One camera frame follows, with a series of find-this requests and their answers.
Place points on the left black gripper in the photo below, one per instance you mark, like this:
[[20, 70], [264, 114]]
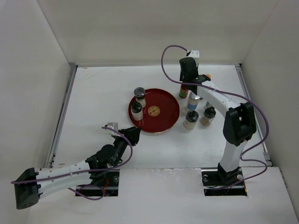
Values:
[[132, 133]]

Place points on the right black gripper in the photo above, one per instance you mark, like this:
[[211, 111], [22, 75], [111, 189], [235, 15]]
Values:
[[181, 76]]

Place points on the white salt grinder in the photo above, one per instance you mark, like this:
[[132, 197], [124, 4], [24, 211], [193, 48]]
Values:
[[136, 111], [139, 94]]

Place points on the silver lid white beads jar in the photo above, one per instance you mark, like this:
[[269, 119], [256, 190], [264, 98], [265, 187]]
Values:
[[193, 101]]

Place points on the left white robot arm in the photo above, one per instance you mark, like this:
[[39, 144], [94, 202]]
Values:
[[94, 171]]

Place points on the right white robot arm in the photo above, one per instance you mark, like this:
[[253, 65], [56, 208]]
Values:
[[239, 118]]

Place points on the red round tray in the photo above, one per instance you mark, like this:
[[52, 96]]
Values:
[[161, 112]]

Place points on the beige spice grinder black cap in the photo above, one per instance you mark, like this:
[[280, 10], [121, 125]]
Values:
[[191, 119]]

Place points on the brown spice grinder black cap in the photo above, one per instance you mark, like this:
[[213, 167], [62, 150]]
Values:
[[208, 116]]

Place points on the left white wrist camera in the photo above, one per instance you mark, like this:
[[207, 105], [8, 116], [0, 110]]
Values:
[[111, 128]]

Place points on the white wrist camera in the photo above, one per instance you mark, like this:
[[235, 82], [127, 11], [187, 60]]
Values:
[[111, 128], [193, 54]]

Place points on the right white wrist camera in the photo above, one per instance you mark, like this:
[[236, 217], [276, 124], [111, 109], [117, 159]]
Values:
[[193, 54]]

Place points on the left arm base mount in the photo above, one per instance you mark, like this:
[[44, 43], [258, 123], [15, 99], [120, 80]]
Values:
[[106, 186]]

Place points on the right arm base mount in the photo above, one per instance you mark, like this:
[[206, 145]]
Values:
[[215, 185]]

